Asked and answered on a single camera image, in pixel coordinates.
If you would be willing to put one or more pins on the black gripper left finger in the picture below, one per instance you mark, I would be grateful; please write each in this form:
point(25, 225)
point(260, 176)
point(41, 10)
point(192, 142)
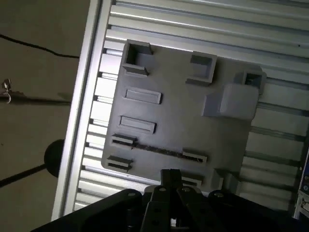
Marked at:
point(108, 212)

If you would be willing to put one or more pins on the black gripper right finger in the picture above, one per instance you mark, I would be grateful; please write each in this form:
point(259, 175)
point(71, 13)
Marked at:
point(193, 212)

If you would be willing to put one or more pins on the black round-base stand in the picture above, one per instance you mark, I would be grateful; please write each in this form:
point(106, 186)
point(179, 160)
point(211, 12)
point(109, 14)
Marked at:
point(54, 157)

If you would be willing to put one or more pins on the grey parts rack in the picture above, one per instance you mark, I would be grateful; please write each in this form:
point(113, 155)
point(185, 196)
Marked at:
point(181, 116)

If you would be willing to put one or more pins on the black PC case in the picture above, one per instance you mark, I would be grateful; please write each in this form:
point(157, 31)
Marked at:
point(304, 188)

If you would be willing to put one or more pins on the metal clamp on rod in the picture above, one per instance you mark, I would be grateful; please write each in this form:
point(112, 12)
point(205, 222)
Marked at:
point(6, 84)

